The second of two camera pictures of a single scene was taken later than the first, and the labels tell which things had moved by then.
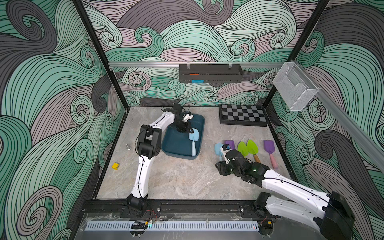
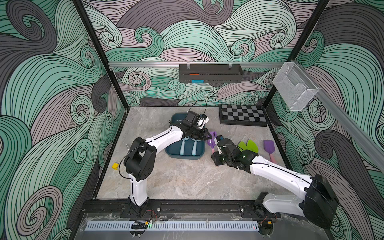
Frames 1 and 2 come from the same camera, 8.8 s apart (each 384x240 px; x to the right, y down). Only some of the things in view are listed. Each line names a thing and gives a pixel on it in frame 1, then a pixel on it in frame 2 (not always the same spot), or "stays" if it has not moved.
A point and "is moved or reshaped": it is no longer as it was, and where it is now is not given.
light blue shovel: [194, 137] → [182, 148]
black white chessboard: [242, 115] stays
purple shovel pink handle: [231, 143] is moved or reshaped
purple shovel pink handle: [269, 147] stays
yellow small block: [115, 166] stays
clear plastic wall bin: [295, 88] stays
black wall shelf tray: [201, 73] stays
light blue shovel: [217, 150] is moved or reshaped
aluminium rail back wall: [196, 64] stays
